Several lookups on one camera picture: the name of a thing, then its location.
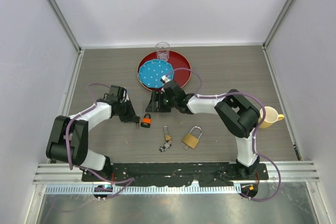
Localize slotted cable duct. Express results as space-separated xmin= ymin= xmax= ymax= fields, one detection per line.
xmin=45 ymin=183 xmax=241 ymax=195

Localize red round tray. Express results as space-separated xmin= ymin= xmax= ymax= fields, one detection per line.
xmin=137 ymin=51 xmax=191 ymax=91

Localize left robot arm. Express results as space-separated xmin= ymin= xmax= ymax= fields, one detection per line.
xmin=46 ymin=85 xmax=140 ymax=182

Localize black white keychain charm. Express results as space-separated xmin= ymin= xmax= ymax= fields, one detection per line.
xmin=159 ymin=141 xmax=172 ymax=152

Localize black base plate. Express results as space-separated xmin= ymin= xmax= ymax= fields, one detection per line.
xmin=82 ymin=162 xmax=269 ymax=187

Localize blue dotted plate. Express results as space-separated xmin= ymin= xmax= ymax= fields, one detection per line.
xmin=138 ymin=59 xmax=174 ymax=89

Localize black padlock keys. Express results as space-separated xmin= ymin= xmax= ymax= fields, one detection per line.
xmin=134 ymin=119 xmax=140 ymax=129

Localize large brass padlock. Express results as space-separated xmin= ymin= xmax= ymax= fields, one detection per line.
xmin=182 ymin=126 xmax=203 ymax=149

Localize clear plastic cup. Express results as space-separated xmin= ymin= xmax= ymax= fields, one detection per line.
xmin=155 ymin=41 xmax=170 ymax=61

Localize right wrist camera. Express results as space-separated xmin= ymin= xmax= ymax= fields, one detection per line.
xmin=160 ymin=75 xmax=171 ymax=85

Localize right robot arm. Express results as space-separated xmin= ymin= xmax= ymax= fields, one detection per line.
xmin=145 ymin=80 xmax=260 ymax=179

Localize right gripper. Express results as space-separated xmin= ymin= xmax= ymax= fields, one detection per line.
xmin=146 ymin=90 xmax=177 ymax=112

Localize orange black padlock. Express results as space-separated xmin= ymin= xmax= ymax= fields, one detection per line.
xmin=140 ymin=113 xmax=151 ymax=129

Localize yellow cream mug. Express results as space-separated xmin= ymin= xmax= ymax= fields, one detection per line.
xmin=259 ymin=106 xmax=285 ymax=129

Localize small brass padlock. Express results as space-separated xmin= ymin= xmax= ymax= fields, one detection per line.
xmin=163 ymin=126 xmax=172 ymax=142

